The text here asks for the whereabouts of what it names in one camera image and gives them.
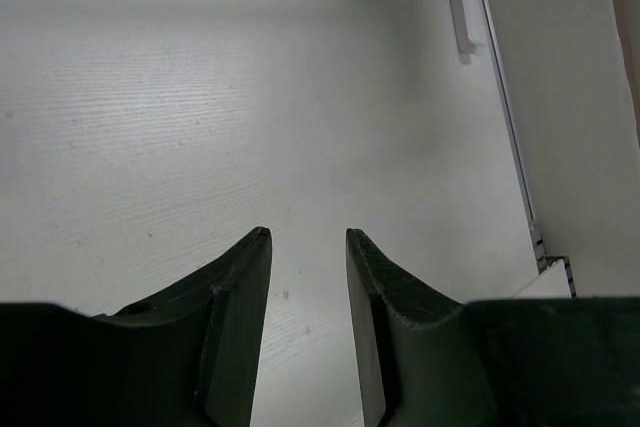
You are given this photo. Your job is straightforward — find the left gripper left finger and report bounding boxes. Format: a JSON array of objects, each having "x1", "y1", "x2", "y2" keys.
[{"x1": 1, "y1": 227, "x2": 272, "y2": 426}]

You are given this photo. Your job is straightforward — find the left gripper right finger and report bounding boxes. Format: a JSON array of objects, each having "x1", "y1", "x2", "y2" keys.
[{"x1": 346, "y1": 229, "x2": 639, "y2": 426}]

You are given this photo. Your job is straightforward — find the white metal clothes rack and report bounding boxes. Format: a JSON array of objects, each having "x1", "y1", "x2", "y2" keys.
[{"x1": 449, "y1": 0, "x2": 485, "y2": 64}]

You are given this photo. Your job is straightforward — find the aluminium rail right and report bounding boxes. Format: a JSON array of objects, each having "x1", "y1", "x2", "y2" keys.
[{"x1": 481, "y1": 0, "x2": 577, "y2": 298}]

